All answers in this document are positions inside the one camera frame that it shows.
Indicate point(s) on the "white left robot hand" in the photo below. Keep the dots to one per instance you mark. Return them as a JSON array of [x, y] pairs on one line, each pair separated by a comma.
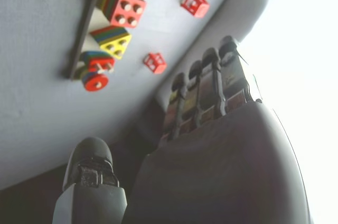
[[211, 168]]

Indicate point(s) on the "red round block stack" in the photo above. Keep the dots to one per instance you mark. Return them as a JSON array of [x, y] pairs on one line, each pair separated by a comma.
[[92, 84]]

